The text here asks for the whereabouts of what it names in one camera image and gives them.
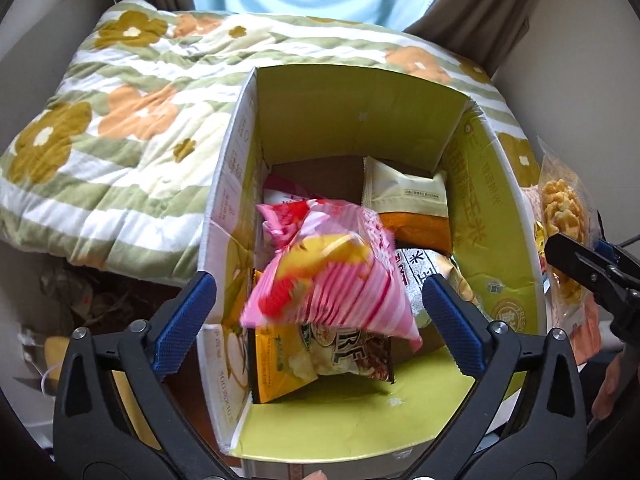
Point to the floral striped quilt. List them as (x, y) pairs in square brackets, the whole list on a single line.
[(125, 160)]

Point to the person's right hand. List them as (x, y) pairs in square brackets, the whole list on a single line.
[(609, 390)]

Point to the dark clutter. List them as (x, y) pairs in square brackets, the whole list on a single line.
[(85, 295)]

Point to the yellow chip packet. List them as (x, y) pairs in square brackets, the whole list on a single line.
[(325, 360)]

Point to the white corn snack packet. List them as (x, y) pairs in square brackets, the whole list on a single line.
[(412, 266)]

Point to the cream orange snack packet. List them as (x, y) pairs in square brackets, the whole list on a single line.
[(405, 190)]

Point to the small pink snack packet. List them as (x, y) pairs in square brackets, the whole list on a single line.
[(282, 194)]

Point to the pink striped snack packet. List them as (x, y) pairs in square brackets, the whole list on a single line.
[(340, 290)]

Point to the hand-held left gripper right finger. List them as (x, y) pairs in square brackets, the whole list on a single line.
[(455, 325)]

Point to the person's left hand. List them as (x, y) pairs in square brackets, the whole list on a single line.
[(314, 476)]

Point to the clear waffle snack packet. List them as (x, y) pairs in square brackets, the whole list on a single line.
[(560, 205)]

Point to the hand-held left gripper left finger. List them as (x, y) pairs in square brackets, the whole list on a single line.
[(185, 320)]

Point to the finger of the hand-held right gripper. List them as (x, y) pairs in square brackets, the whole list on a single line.
[(605, 251), (575, 260)]

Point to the peach packet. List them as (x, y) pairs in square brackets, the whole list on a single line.
[(585, 330)]

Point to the green cardboard box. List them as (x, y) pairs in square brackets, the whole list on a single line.
[(350, 120)]

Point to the yellow box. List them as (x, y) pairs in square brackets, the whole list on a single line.
[(55, 355)]

